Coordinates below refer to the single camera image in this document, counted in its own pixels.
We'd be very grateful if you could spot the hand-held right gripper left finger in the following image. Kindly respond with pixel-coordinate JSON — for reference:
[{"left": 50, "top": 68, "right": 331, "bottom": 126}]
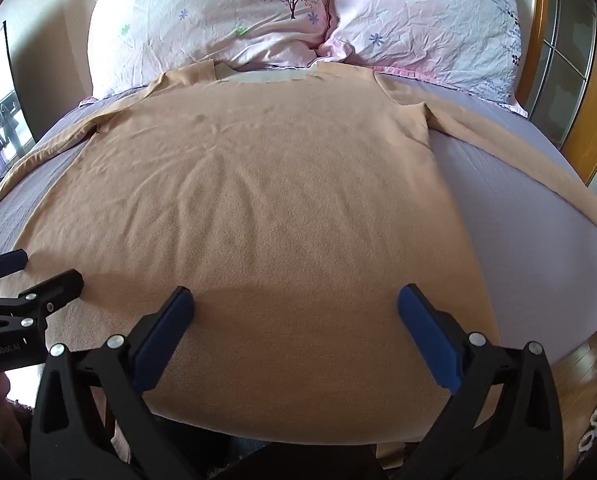
[{"left": 30, "top": 286, "right": 204, "bottom": 480}]

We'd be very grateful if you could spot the pink flower-print pillow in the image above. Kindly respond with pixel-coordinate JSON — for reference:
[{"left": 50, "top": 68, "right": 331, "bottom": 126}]
[{"left": 313, "top": 0, "right": 529, "bottom": 118}]

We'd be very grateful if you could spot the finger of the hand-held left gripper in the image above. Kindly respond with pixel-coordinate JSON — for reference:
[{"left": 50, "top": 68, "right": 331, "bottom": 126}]
[
  {"left": 8, "top": 269, "right": 85, "bottom": 332},
  {"left": 0, "top": 249, "right": 29, "bottom": 283}
]

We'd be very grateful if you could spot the lilac bed sheet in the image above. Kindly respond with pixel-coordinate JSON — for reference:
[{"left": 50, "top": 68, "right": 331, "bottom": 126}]
[{"left": 0, "top": 72, "right": 597, "bottom": 368}]

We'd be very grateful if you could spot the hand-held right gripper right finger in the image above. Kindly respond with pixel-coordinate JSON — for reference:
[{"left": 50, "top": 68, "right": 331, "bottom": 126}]
[{"left": 389, "top": 284, "right": 564, "bottom": 480}]

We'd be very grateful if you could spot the pink tree-print pillow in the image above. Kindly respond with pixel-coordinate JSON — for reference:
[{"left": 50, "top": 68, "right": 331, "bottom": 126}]
[{"left": 78, "top": 0, "right": 340, "bottom": 107}]

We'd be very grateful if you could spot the tan long-sleeved shirt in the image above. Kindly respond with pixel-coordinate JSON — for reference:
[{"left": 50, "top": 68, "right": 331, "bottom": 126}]
[{"left": 0, "top": 60, "right": 597, "bottom": 453}]

